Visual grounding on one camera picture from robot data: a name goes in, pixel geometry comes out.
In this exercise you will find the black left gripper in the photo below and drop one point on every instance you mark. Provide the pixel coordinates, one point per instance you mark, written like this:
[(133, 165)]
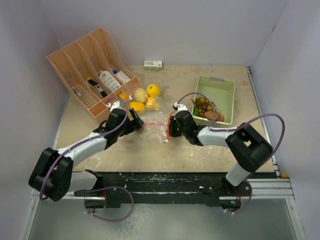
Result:
[(133, 125)]

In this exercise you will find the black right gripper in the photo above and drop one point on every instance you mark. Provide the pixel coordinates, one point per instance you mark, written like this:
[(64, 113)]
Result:
[(172, 132)]

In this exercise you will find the clear zip bag brown food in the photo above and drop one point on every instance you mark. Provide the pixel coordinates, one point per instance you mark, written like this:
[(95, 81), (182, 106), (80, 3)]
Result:
[(155, 127)]

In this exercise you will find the fake brown grape bunch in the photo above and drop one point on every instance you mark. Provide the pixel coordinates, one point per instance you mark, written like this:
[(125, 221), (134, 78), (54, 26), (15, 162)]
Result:
[(202, 105)]

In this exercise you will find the red fake apple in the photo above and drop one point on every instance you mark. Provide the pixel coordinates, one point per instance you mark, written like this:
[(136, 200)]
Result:
[(221, 118)]

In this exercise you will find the brown fake kiwi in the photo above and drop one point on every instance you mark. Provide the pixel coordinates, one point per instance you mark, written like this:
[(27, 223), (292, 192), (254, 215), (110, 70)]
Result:
[(212, 115)]

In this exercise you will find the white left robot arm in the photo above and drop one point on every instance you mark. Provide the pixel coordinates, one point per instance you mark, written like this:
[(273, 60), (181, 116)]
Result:
[(53, 174)]

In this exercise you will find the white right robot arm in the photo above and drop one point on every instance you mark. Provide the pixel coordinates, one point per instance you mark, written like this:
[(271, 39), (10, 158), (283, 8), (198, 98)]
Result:
[(248, 147)]

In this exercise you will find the yellow fake pepper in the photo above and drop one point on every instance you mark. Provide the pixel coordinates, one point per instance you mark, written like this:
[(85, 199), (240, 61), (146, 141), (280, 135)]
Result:
[(137, 106)]

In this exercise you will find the yellow fake food wedge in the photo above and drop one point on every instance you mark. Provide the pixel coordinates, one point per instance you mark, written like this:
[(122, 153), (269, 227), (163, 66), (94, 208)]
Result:
[(124, 96)]

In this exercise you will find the yellow fake pear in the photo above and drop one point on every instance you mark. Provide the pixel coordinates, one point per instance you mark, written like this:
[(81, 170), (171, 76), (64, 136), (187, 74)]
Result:
[(153, 104)]

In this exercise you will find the beige fake potato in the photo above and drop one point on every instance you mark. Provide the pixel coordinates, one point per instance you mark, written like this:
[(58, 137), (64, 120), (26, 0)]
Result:
[(141, 95)]

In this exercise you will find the yellow fake lemon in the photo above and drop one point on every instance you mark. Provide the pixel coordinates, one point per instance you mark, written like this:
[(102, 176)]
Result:
[(153, 90)]

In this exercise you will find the black yellow tool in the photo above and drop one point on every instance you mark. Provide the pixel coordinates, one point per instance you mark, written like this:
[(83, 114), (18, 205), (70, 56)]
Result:
[(101, 93)]

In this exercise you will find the white blue cap tube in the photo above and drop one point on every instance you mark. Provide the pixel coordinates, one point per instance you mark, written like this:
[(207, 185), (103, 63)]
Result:
[(121, 76)]

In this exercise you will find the white lotion bottle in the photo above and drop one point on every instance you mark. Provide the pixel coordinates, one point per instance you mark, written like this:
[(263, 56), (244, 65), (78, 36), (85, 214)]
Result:
[(109, 81)]

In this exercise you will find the green perforated plastic basket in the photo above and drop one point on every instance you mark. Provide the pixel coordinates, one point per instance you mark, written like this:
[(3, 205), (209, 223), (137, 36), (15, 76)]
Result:
[(222, 93)]

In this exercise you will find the small clear vial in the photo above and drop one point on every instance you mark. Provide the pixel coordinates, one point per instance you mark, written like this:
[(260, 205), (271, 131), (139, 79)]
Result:
[(77, 92)]

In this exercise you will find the small green white box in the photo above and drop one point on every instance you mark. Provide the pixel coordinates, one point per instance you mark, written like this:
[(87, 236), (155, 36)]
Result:
[(153, 65)]

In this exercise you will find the pink plastic file organizer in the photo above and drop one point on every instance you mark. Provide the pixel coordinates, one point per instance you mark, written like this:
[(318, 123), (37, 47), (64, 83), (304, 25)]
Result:
[(86, 58)]

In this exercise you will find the small loose brown grape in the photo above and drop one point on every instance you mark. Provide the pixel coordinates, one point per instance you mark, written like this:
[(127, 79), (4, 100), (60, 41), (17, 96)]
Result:
[(283, 175)]

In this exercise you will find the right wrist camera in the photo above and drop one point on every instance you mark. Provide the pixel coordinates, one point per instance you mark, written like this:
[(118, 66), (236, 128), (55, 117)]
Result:
[(179, 107)]

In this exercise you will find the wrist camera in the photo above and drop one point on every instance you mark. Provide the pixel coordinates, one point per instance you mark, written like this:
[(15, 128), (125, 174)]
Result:
[(118, 104), (179, 107)]

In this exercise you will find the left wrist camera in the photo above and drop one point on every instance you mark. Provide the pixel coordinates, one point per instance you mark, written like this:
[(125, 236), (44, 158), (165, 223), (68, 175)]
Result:
[(118, 104)]

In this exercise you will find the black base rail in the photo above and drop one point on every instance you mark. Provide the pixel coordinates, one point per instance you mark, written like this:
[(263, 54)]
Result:
[(204, 188)]

